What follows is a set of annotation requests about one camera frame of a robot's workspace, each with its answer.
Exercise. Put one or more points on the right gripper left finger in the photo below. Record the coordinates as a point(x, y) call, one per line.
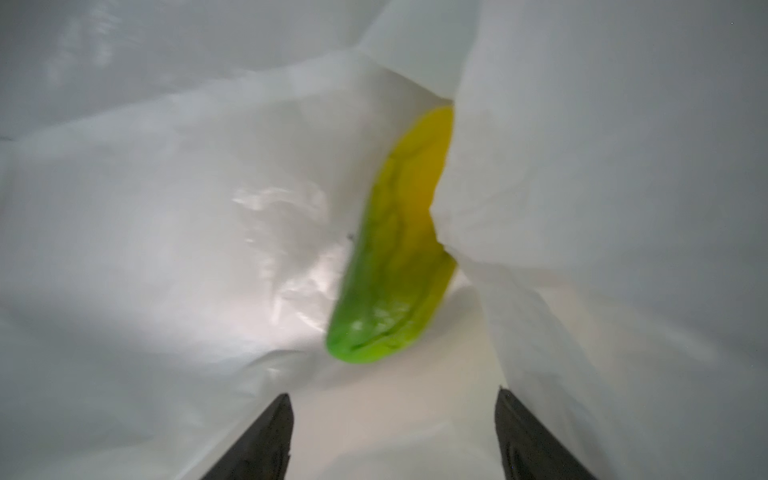
point(263, 451)

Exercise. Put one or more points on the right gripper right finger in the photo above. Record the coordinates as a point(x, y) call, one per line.
point(529, 451)

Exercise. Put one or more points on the green yellow mango fruit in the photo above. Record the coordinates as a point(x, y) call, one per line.
point(399, 271)

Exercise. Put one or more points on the white plastic bag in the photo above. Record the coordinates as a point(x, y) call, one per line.
point(182, 184)

